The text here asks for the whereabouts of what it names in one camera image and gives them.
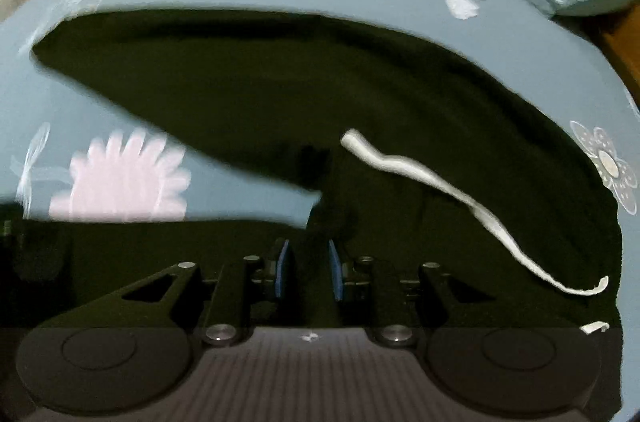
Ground black drawstring pants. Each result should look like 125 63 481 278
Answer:
0 7 626 422

